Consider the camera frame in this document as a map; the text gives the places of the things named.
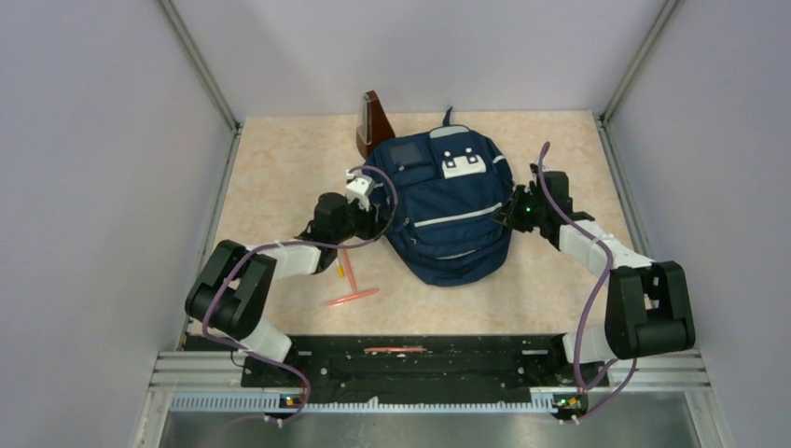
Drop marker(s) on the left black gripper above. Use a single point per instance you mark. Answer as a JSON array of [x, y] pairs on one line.
[[373, 218]]

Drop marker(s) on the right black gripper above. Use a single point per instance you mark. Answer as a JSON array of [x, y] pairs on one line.
[[509, 214]]

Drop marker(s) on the navy blue backpack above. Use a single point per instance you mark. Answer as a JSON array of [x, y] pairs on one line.
[[439, 191]]

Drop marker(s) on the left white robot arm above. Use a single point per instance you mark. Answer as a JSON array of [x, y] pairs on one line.
[[231, 290]]

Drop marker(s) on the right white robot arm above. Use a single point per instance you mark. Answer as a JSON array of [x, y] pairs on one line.
[[639, 307]]

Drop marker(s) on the brown wooden metronome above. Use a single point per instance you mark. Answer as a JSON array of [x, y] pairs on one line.
[[374, 127]]

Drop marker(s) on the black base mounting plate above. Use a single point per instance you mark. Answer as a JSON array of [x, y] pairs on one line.
[[455, 369]]

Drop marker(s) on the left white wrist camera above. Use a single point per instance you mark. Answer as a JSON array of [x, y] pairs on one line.
[[358, 189]]

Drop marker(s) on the aluminium frame rail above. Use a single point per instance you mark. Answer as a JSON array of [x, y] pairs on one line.
[[198, 399]]

